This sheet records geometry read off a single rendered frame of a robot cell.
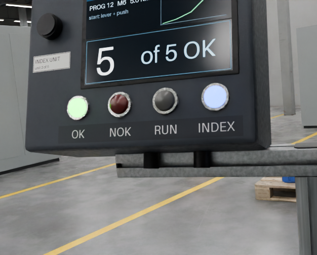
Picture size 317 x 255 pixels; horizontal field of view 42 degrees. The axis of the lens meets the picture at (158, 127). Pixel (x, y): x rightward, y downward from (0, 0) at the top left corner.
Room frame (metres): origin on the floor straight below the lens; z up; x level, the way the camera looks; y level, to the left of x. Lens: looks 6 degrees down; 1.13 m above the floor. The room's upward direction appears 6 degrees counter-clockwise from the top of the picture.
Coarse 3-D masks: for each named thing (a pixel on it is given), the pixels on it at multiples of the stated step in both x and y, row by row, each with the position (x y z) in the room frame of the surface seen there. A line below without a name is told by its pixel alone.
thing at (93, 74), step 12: (120, 36) 0.44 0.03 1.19; (96, 48) 0.44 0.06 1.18; (108, 48) 0.44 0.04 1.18; (120, 48) 0.43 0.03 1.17; (96, 60) 0.44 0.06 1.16; (108, 60) 0.44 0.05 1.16; (120, 60) 0.43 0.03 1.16; (96, 72) 0.44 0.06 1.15; (108, 72) 0.43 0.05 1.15; (120, 72) 0.43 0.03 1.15
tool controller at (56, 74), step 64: (64, 0) 0.48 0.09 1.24; (128, 0) 0.44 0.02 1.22; (192, 0) 0.41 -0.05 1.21; (256, 0) 0.41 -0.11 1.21; (64, 64) 0.46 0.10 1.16; (128, 64) 0.43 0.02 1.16; (192, 64) 0.40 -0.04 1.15; (256, 64) 0.38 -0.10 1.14; (64, 128) 0.44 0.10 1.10; (128, 128) 0.41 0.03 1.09; (192, 128) 0.38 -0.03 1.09; (256, 128) 0.36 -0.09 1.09
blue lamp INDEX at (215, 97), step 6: (210, 84) 0.38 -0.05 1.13; (216, 84) 0.38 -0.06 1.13; (222, 84) 0.38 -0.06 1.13; (204, 90) 0.38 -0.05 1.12; (210, 90) 0.38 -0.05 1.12; (216, 90) 0.37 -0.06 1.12; (222, 90) 0.37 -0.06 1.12; (204, 96) 0.38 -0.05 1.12; (210, 96) 0.38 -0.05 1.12; (216, 96) 0.37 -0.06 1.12; (222, 96) 0.37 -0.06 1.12; (228, 96) 0.37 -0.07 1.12; (204, 102) 0.38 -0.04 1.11; (210, 102) 0.37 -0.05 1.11; (216, 102) 0.37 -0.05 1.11; (222, 102) 0.37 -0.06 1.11; (228, 102) 0.38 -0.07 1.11; (210, 108) 0.38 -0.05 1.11; (216, 108) 0.38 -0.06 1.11; (222, 108) 0.38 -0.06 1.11
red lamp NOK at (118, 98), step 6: (114, 96) 0.42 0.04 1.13; (120, 96) 0.41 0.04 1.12; (126, 96) 0.42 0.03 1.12; (108, 102) 0.42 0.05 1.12; (114, 102) 0.41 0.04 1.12; (120, 102) 0.41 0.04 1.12; (126, 102) 0.41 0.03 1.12; (108, 108) 0.42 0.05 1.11; (114, 108) 0.41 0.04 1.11; (120, 108) 0.41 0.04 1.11; (126, 108) 0.41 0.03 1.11; (114, 114) 0.42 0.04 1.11; (120, 114) 0.41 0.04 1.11; (126, 114) 0.41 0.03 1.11
